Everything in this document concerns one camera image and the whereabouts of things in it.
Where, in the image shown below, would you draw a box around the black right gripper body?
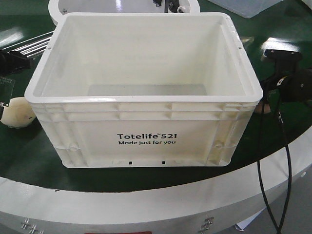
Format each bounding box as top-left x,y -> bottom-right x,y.
263,49 -> 312,103

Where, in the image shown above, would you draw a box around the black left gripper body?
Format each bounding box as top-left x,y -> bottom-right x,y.
0,50 -> 32,76

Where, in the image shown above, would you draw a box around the cream soft ball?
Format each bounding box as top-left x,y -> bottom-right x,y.
0,97 -> 36,128

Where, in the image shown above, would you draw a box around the white plastic tote box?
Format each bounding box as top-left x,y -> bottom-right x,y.
24,13 -> 263,168

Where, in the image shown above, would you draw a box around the pink soft ball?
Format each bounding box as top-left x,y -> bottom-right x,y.
254,100 -> 271,114

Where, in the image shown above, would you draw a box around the green left circuit board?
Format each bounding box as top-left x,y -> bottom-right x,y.
0,77 -> 15,107

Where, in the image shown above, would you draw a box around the steel conveyor rollers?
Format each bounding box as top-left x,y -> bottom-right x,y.
2,31 -> 54,58

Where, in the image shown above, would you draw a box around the clear plastic storage bin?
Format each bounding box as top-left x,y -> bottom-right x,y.
210,0 -> 281,19

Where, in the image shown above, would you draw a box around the white inner conveyor ring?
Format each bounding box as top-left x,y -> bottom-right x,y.
48,0 -> 201,25

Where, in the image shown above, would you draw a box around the black right camera cable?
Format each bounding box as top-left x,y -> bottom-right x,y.
256,73 -> 293,234

